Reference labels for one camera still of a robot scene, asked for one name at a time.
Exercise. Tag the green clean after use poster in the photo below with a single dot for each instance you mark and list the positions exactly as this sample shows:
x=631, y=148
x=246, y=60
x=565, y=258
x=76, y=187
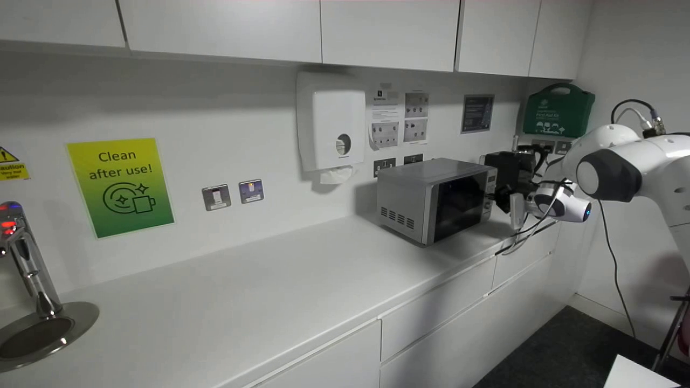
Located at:
x=122, y=185

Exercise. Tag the black wall socket plate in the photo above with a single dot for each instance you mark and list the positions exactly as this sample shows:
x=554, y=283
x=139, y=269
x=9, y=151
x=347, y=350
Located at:
x=385, y=166

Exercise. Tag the silver wall socket plate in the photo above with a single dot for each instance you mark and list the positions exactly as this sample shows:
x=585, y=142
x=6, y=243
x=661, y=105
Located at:
x=217, y=196

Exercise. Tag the narrow white drawer front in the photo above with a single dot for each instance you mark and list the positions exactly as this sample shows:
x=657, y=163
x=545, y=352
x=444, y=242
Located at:
x=530, y=256

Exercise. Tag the green first aid box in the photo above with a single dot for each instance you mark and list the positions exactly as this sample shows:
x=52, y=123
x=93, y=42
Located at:
x=557, y=110

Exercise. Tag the white notice sheet with logo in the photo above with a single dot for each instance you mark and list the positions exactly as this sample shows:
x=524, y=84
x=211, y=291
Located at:
x=385, y=104

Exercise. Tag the yellow warning sign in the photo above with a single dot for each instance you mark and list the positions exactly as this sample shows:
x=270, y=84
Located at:
x=11, y=164

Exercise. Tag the round metal drip tray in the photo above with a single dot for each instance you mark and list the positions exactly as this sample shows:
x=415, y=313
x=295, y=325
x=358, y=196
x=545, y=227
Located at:
x=44, y=335

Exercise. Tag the white upper cabinet door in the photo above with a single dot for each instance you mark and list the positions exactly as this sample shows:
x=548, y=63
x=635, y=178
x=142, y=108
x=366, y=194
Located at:
x=223, y=28
x=57, y=21
x=496, y=34
x=562, y=34
x=388, y=32

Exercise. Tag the chrome hot water tap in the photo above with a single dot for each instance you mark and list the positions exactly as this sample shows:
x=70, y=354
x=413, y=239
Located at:
x=28, y=266

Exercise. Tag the black metal stand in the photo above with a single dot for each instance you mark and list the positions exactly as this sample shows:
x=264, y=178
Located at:
x=676, y=330

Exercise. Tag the white sheet with photos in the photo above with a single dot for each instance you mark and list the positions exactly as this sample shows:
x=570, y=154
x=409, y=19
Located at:
x=418, y=104
x=385, y=137
x=415, y=130

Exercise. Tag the dark framed wall notice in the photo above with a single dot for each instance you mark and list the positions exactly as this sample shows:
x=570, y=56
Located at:
x=478, y=112

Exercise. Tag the white double wall socket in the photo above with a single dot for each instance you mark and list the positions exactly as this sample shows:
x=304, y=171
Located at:
x=557, y=145

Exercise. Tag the silver microwave with black door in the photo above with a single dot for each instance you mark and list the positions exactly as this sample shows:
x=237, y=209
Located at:
x=410, y=194

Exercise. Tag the white base cabinet unit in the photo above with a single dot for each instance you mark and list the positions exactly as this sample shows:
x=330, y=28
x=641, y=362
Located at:
x=401, y=373

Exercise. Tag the wide white drawer front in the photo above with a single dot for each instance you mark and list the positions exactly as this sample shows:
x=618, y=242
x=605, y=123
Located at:
x=439, y=305

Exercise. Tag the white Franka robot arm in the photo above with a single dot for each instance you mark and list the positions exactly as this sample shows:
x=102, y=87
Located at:
x=647, y=173

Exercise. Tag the white flat object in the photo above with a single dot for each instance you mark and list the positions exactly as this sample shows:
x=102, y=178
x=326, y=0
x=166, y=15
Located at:
x=639, y=371

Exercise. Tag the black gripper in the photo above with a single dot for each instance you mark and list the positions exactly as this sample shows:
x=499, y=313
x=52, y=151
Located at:
x=520, y=174

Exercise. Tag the grey wall switch plate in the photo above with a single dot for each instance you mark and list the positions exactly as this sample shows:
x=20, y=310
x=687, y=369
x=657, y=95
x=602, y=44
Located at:
x=250, y=189

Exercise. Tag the small black wall plate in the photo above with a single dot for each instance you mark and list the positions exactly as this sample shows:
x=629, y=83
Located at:
x=413, y=158

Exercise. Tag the white paper towel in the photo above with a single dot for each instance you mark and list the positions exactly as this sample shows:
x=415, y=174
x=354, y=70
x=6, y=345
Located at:
x=334, y=174

